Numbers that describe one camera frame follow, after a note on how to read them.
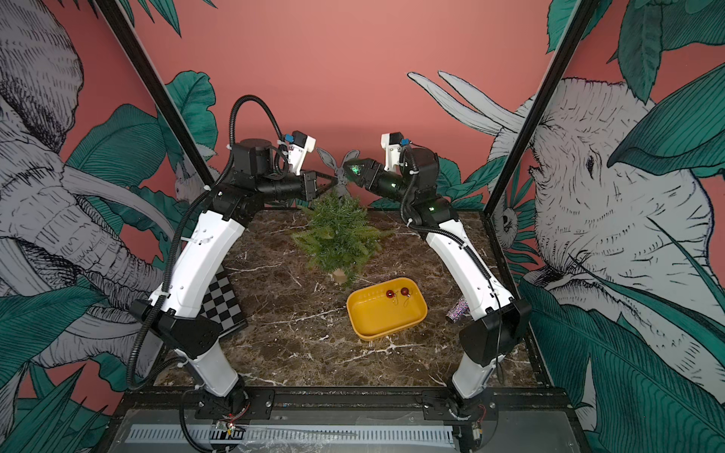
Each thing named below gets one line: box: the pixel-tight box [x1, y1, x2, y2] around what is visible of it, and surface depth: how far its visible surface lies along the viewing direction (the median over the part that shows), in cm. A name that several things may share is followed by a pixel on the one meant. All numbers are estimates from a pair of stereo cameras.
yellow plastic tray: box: [346, 276, 429, 341], surface depth 94 cm
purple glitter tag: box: [445, 298, 471, 323], surface depth 91 cm
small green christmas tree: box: [291, 192, 394, 288], surface depth 79 cm
